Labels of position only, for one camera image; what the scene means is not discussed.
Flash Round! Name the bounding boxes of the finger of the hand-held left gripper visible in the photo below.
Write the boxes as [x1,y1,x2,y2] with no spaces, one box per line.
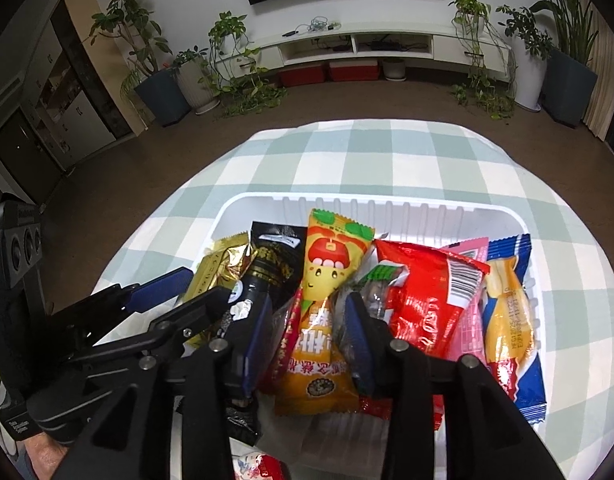
[47,267,195,356]
[69,284,238,376]

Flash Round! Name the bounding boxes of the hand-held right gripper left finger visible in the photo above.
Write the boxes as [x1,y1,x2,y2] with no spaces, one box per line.
[49,291,274,480]

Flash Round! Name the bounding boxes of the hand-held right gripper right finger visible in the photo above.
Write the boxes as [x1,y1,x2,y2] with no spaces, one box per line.
[343,291,570,480]

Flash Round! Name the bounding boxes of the orange yellow snack packet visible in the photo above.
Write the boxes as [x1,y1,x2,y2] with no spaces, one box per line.
[273,208,376,417]

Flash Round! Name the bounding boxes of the gold snack packet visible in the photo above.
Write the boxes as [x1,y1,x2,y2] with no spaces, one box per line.
[184,231,252,351]

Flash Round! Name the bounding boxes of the large red snack packet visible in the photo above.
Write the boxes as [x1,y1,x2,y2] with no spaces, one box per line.
[374,239,492,361]

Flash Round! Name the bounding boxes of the black snack packet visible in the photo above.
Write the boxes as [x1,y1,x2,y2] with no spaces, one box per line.
[214,220,308,448]

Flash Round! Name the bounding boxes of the pink snack packet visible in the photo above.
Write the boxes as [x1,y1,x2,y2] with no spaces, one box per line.
[439,237,490,366]

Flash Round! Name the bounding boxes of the white plastic tray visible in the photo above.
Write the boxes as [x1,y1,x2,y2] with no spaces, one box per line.
[169,191,542,480]

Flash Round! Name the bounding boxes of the person's left hand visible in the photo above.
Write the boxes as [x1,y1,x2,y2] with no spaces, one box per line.
[29,432,70,480]

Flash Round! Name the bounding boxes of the green snack packet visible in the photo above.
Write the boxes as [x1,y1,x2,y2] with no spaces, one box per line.
[362,264,412,288]

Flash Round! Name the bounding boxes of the red white yellow snack packet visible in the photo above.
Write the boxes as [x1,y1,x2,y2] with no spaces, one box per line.
[232,451,290,480]

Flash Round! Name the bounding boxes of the blue yellow snack packet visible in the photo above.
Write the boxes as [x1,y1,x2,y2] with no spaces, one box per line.
[479,234,548,426]

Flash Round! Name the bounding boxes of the plant in dark blue pot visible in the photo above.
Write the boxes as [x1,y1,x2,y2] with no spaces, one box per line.
[84,0,192,128]

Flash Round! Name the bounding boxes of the wooden shelf cabinet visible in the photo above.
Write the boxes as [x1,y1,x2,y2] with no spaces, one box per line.
[22,0,148,161]

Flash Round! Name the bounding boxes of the plant in white ribbed pot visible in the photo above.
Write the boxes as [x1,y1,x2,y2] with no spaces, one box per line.
[169,46,222,115]

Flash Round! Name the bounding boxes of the red storage box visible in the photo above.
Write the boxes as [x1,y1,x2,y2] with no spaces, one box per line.
[329,59,380,82]
[278,65,325,88]

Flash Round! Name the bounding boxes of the trailing pothos plant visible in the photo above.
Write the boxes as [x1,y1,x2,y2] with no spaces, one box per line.
[207,10,290,118]

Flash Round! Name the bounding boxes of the small white pot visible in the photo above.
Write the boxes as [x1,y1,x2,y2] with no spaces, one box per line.
[382,56,408,81]

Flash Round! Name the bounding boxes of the white television cabinet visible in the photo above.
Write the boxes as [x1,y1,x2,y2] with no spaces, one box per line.
[214,30,518,86]

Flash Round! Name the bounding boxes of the plant in tall white pot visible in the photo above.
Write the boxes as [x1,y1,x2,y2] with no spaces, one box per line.
[497,4,558,112]

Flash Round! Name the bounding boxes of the large plant in dark pot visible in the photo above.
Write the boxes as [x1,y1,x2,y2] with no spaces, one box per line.
[522,0,600,128]

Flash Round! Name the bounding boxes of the beige curtain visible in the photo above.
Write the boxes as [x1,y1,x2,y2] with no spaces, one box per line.
[582,25,614,141]

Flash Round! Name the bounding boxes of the hanging plant on cabinet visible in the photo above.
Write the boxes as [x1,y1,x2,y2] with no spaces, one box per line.
[447,0,518,118]

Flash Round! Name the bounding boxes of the cables on cabinet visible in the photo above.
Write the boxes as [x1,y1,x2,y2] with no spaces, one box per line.
[282,17,342,38]

